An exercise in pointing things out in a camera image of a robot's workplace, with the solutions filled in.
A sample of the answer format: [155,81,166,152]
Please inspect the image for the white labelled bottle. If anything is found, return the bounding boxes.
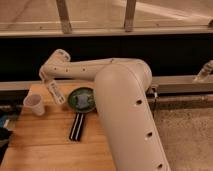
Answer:
[47,80,65,105]

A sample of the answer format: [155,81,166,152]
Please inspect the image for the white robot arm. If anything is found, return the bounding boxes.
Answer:
[39,49,171,171]

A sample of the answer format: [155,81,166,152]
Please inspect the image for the blue-grey sponge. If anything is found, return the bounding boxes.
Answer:
[76,94,90,109]

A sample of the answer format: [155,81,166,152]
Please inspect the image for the green plate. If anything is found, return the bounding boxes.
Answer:
[67,87,96,113]

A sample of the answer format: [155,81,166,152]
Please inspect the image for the black striped rectangular object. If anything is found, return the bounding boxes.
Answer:
[69,113,85,141]

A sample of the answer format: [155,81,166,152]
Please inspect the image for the white plastic cup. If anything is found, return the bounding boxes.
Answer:
[23,94,45,116]

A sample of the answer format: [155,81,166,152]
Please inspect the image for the white object at right edge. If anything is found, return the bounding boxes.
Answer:
[194,60,213,82]

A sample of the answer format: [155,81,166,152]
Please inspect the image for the dark blue objects at left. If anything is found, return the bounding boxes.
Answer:
[0,108,12,164]

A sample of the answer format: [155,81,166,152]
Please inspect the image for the black cable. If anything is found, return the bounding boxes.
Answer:
[151,87,160,118]

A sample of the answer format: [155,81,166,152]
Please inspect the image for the right wooden post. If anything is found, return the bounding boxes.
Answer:
[124,0,137,32]

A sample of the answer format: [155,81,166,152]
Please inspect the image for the wooden post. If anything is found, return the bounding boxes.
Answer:
[56,0,72,34]
[124,0,137,32]

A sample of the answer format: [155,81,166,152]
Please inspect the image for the left wooden post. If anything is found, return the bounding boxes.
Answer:
[56,0,72,34]

